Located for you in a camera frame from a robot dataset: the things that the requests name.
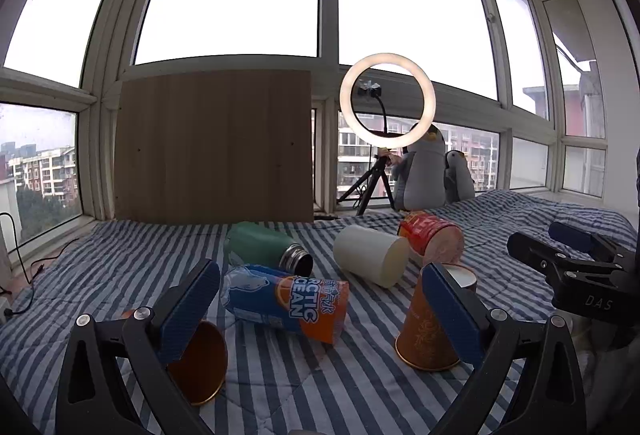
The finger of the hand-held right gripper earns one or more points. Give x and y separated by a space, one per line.
575 235
530 252

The brown paper cup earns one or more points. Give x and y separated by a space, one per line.
205 365

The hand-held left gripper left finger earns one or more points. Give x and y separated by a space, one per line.
190 310

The black tripod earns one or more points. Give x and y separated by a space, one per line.
378 167

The green thermos bottle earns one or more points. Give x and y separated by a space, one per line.
255 245

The blue striped blanket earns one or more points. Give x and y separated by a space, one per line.
325 390

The large grey penguin plush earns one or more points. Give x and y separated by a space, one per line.
425 175

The red paper cup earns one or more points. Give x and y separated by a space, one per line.
425 227

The black phone holder gooseneck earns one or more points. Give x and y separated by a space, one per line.
370 90

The orange patterned paper cup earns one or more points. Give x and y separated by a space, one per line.
420 335

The blue and orange cup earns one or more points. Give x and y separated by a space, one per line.
270 297

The small grey penguin plush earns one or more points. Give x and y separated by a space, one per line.
457 180

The wooden board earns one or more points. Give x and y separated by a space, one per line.
215 145

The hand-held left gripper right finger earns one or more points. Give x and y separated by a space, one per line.
450 315

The white cup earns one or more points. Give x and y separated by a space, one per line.
365 252

